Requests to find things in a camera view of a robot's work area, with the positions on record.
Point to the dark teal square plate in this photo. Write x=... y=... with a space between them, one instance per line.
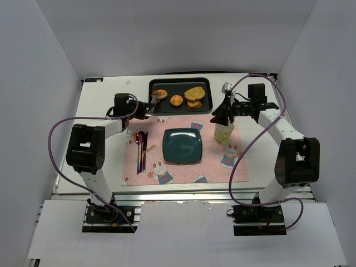
x=182 y=146

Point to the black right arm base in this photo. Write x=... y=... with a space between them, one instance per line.
x=257 y=221

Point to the black baking tray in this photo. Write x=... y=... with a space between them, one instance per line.
x=178 y=86

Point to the iridescent large spoon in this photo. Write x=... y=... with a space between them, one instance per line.
x=142 y=133

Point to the silver metal tongs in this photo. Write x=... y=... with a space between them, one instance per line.
x=151 y=106

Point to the small round orange bun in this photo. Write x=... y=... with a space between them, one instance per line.
x=176 y=100

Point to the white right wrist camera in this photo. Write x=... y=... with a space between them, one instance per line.
x=226 y=89

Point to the iridescent small spoon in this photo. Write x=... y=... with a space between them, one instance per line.
x=138 y=140

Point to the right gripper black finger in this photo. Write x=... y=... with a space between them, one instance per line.
x=220 y=118
x=223 y=110

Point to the yellow bread slice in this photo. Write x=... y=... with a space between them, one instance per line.
x=195 y=93

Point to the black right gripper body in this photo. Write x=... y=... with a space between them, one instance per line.
x=230 y=108

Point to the aluminium table frame rail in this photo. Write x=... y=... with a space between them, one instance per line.
x=213 y=196

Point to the sesame round bun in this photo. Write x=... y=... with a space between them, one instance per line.
x=162 y=94

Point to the pink bunny placemat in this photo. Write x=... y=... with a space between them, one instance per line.
x=217 y=161

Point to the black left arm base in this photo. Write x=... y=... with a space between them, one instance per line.
x=111 y=221

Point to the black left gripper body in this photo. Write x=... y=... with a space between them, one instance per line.
x=146 y=108

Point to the pale yellow mug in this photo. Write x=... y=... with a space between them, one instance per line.
x=222 y=133

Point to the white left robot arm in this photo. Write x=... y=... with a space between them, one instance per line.
x=86 y=148

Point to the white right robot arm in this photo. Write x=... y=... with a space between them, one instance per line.
x=298 y=160

